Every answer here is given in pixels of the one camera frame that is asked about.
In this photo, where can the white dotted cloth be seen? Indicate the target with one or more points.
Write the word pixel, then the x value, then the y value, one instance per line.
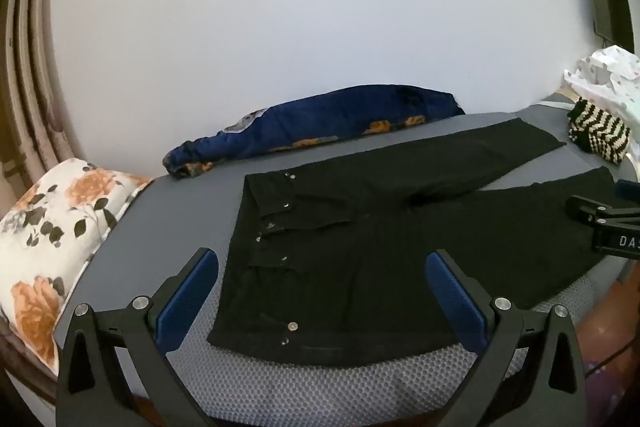
pixel 610 77

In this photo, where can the black pants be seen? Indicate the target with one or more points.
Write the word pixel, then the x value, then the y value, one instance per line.
pixel 350 232

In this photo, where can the beige curtain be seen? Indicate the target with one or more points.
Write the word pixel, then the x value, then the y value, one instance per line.
pixel 35 82

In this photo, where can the blue floral blanket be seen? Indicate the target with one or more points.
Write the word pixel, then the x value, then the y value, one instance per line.
pixel 310 117

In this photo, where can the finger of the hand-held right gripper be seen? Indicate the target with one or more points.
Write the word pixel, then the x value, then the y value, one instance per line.
pixel 587 209
pixel 629 189

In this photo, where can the purple patterned cloth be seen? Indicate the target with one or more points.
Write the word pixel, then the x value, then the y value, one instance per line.
pixel 607 389

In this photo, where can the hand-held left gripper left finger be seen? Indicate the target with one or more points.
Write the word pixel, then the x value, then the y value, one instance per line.
pixel 187 302

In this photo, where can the grey mesh mattress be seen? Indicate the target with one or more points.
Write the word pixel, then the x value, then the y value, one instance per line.
pixel 175 217

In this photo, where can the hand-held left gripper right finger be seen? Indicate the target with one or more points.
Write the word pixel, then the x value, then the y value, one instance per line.
pixel 457 302

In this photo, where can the white floral pillow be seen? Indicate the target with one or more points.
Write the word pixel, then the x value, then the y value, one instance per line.
pixel 40 247

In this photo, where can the black and cream striped knit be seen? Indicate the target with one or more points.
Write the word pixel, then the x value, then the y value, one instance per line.
pixel 600 132

